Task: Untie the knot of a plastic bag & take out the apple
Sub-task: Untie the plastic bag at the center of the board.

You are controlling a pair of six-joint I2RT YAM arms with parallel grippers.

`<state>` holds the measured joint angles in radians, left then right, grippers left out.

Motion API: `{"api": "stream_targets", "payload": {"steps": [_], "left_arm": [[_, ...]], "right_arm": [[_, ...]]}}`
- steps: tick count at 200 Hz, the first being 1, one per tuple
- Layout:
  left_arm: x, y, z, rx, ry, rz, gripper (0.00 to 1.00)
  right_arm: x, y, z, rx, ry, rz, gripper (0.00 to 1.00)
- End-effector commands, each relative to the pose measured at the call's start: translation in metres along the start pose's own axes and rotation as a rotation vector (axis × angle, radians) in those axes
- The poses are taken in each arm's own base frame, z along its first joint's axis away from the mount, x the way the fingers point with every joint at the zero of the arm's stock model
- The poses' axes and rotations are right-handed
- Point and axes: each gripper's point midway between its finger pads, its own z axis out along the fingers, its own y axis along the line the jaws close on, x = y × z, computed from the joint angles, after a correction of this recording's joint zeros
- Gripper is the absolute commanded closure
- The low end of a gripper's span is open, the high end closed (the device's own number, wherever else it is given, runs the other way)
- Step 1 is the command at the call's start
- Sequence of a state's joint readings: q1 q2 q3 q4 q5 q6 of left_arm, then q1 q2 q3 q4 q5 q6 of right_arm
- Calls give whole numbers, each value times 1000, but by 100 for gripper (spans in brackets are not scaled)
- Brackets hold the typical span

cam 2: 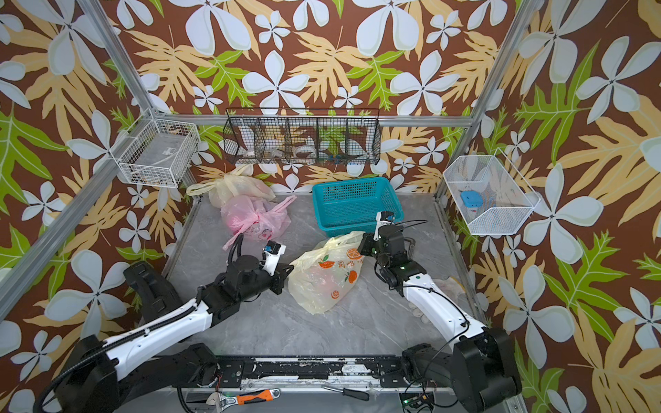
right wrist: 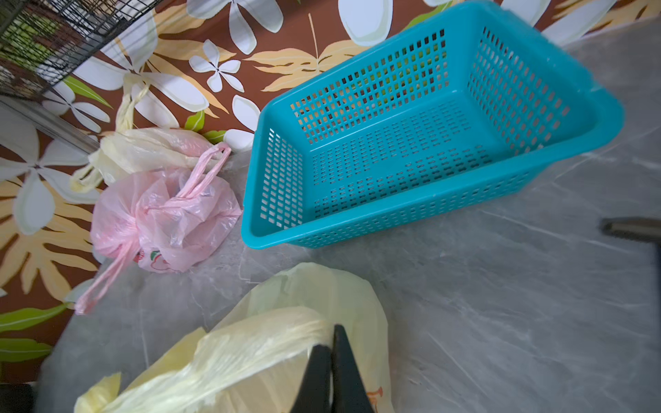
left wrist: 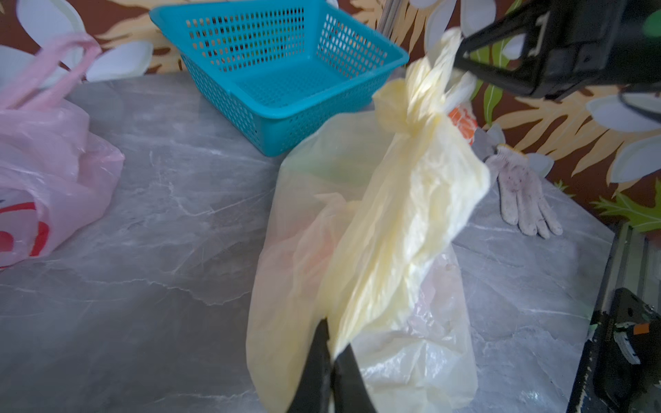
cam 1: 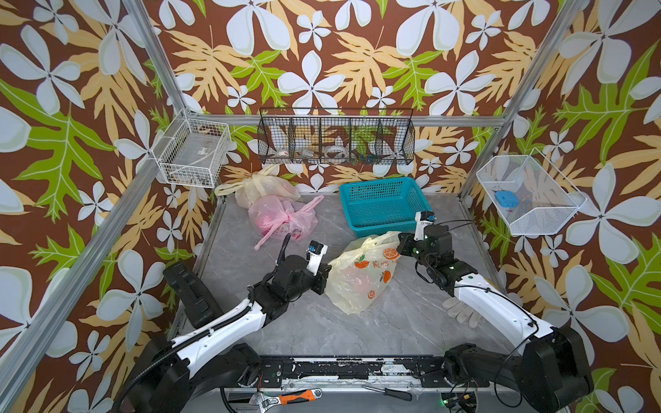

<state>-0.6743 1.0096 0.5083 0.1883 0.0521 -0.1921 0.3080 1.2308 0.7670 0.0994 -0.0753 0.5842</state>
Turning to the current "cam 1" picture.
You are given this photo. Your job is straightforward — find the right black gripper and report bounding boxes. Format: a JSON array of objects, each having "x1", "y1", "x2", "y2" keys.
[{"x1": 397, "y1": 231, "x2": 437, "y2": 274}]

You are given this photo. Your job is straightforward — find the teal plastic basket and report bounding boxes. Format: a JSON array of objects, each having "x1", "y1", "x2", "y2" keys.
[{"x1": 339, "y1": 177, "x2": 432, "y2": 239}]

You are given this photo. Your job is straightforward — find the yellow plastic bag with fruit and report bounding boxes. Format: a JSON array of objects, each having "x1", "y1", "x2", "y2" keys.
[{"x1": 325, "y1": 232, "x2": 400, "y2": 314}]

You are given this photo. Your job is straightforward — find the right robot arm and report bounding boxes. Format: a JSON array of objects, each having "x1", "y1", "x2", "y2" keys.
[{"x1": 397, "y1": 225, "x2": 595, "y2": 412}]

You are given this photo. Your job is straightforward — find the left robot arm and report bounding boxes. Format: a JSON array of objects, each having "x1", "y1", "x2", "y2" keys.
[{"x1": 111, "y1": 241, "x2": 332, "y2": 412}]

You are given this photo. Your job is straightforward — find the pink plastic bag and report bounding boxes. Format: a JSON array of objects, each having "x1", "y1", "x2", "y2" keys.
[{"x1": 248, "y1": 195, "x2": 325, "y2": 251}]

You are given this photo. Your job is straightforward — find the pale yellow bag at back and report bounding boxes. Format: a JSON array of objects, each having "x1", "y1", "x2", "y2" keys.
[{"x1": 213, "y1": 165, "x2": 301, "y2": 209}]

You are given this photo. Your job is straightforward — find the white work glove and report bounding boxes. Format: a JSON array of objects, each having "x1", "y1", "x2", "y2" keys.
[{"x1": 442, "y1": 297, "x2": 481, "y2": 329}]

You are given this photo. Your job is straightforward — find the blue object in basket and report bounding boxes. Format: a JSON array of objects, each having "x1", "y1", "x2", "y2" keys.
[{"x1": 494, "y1": 190, "x2": 520, "y2": 210}]

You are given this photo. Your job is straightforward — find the orange adjustable wrench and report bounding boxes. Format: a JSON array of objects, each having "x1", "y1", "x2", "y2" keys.
[{"x1": 249, "y1": 388, "x2": 323, "y2": 413}]

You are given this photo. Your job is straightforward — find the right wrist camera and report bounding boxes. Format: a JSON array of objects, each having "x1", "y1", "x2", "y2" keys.
[{"x1": 414, "y1": 211, "x2": 436, "y2": 241}]

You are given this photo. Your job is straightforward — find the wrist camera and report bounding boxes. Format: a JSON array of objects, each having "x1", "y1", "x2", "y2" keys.
[
  {"x1": 306, "y1": 241, "x2": 328, "y2": 275},
  {"x1": 414, "y1": 211, "x2": 436, "y2": 241}
]

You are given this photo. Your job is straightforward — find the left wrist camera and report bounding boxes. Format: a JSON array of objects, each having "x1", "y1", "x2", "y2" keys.
[{"x1": 306, "y1": 241, "x2": 328, "y2": 275}]

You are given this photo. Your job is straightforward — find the white wire basket right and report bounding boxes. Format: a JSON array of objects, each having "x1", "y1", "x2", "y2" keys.
[{"x1": 477, "y1": 149, "x2": 587, "y2": 237}]

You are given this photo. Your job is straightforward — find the white wire basket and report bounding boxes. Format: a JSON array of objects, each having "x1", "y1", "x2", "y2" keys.
[
  {"x1": 477, "y1": 149, "x2": 587, "y2": 237},
  {"x1": 151, "y1": 110, "x2": 232, "y2": 189}
]

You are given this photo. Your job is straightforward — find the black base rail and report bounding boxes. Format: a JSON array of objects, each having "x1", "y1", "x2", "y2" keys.
[{"x1": 213, "y1": 354, "x2": 492, "y2": 389}]

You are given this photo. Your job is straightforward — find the black wire basket rear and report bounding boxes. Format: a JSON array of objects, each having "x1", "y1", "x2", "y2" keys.
[{"x1": 256, "y1": 108, "x2": 416, "y2": 165}]

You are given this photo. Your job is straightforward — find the white wire basket left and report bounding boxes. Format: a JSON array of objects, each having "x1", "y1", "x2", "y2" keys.
[{"x1": 151, "y1": 110, "x2": 232, "y2": 189}]

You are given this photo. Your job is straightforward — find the black handled screwdriver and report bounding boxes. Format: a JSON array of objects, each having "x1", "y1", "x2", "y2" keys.
[{"x1": 363, "y1": 385, "x2": 412, "y2": 402}]

